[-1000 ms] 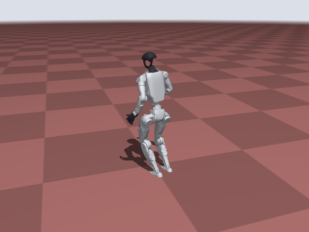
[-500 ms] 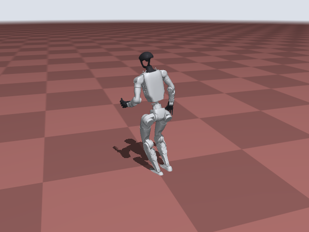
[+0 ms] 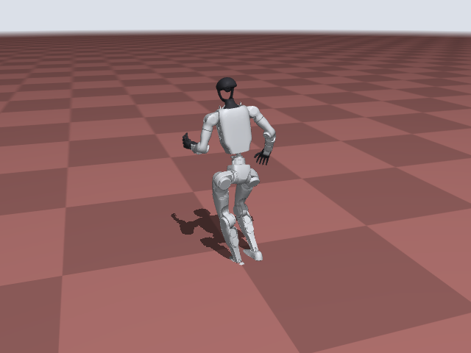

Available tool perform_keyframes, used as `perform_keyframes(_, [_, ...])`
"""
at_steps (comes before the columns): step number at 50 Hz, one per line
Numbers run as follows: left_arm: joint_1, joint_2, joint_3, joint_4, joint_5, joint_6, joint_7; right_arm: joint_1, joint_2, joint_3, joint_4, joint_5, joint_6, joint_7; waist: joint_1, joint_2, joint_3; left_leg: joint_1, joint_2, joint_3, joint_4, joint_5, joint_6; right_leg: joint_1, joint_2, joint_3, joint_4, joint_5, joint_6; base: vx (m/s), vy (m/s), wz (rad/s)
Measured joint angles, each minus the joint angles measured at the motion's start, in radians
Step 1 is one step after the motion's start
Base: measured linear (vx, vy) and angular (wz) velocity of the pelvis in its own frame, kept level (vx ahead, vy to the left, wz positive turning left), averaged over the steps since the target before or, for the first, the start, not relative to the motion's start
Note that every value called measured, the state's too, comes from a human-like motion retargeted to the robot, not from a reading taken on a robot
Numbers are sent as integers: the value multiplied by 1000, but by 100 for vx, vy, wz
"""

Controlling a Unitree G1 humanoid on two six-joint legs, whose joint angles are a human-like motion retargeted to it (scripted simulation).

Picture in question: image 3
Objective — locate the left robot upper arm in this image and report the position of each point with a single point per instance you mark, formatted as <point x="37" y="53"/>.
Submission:
<point x="209" y="121"/>

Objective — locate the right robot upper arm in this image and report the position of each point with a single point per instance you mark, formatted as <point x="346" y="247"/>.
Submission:
<point x="260" y="120"/>

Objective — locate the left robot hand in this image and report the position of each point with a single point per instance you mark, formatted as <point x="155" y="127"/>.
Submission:
<point x="187" y="142"/>

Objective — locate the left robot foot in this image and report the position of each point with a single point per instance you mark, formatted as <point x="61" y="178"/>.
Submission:
<point x="231" y="257"/>

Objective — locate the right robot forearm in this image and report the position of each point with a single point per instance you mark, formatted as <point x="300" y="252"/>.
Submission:
<point x="269" y="145"/>

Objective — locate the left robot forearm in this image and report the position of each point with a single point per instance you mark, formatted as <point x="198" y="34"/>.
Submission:
<point x="195" y="148"/>

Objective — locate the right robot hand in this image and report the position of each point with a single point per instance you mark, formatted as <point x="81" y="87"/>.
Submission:
<point x="262" y="157"/>

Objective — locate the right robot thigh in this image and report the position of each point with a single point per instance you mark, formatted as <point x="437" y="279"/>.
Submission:
<point x="242" y="193"/>

